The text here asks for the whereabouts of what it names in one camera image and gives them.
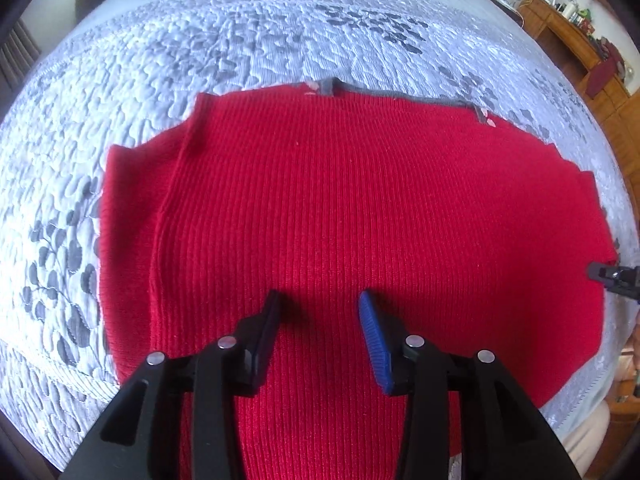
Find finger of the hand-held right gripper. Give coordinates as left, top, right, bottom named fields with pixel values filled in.
left=587, top=260, right=623, bottom=288

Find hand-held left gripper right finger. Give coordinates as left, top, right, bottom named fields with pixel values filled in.
left=357, top=290, right=573, bottom=480

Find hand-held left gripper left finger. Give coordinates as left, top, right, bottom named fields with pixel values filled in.
left=65, top=290, right=283, bottom=480

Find red knitted sweater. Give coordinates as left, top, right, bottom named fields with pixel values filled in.
left=97, top=77, right=618, bottom=480

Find person's right leg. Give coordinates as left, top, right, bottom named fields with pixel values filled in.
left=550, top=400, right=612, bottom=480

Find dark red hanging cloth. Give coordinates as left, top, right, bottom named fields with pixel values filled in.
left=585, top=42, right=624, bottom=101

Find wooden cabinet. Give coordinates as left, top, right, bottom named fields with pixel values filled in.
left=517, top=0, right=637, bottom=128

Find bottles on cabinet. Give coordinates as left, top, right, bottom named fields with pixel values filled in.
left=554, top=0, right=598, bottom=31

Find grey leaf-print quilt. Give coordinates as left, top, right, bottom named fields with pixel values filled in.
left=0, top=0, right=640, bottom=473

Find grey curtain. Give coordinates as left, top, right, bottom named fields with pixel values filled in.
left=0, top=25, right=42, bottom=93

